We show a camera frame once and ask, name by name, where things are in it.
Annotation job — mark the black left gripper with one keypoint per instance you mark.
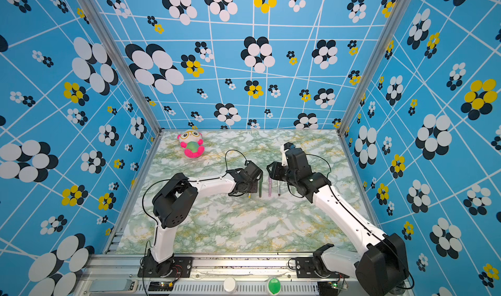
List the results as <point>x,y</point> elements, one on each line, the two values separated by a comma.
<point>255,188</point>

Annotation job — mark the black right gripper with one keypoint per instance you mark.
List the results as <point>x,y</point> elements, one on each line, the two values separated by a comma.
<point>276,173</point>

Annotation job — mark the pink pen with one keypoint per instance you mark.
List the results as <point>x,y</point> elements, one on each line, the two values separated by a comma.
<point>270,187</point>

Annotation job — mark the dark green pen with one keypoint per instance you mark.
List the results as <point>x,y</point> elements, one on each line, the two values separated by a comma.
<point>260,182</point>

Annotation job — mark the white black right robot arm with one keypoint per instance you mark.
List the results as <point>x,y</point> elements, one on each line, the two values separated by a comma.
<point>379,262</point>

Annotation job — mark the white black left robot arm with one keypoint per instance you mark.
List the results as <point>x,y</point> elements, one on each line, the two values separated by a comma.
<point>172,204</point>

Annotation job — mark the pink white plush toy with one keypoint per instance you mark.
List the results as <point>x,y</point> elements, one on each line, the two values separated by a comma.
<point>192,143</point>

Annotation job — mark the white round button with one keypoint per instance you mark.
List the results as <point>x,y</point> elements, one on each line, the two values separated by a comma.
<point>230,285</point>

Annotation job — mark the green push button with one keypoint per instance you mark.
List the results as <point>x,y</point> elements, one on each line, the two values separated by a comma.
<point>273,286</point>

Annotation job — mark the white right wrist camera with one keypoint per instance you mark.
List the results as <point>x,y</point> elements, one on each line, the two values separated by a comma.
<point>286,147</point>

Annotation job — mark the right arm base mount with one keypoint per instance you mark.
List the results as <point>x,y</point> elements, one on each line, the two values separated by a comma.
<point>327,262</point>

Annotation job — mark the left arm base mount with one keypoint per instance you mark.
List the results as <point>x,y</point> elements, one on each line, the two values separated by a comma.
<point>175,267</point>

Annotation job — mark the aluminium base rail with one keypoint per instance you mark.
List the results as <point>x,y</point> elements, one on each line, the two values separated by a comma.
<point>117,274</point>

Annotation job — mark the aluminium corner post right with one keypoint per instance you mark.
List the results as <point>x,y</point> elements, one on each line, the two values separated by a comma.
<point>376,57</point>

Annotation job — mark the aluminium corner post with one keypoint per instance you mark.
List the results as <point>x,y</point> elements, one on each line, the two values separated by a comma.
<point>376,57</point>
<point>106,39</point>

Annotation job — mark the aluminium corner post left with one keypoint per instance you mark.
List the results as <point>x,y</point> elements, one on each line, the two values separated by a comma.
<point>106,39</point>

